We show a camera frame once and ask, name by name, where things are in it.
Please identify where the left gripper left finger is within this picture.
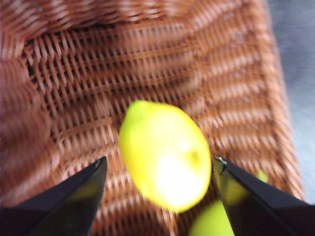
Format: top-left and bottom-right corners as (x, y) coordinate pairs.
(0, 156), (108, 236)

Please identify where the green mango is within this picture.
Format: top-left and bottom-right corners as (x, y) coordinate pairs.
(188, 169), (269, 236)

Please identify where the yellow lemon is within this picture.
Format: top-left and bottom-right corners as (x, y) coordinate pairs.
(119, 99), (212, 213)

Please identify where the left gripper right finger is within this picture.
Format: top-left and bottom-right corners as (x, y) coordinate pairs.
(213, 154), (315, 236)

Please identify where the brown woven wicker basket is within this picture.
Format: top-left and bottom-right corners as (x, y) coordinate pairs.
(0, 0), (307, 236)

